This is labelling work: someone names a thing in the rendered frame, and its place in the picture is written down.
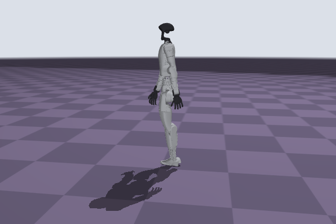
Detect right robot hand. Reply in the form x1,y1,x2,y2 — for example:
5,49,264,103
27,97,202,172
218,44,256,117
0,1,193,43
148,86,159,105

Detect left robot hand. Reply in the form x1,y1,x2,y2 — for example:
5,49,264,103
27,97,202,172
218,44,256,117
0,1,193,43
171,90,183,109

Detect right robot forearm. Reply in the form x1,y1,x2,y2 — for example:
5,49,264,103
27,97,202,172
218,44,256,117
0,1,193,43
156,73,166,91

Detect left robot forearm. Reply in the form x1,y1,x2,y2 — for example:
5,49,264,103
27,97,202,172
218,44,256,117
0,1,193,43
169,66,179,95

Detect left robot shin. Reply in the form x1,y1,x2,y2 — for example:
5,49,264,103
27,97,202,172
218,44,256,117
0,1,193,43
165,125,178,161

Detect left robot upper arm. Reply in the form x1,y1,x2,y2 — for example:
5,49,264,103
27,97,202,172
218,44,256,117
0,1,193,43
163,44,176,74

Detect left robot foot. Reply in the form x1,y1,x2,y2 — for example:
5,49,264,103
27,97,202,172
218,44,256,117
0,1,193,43
160,158,179,166

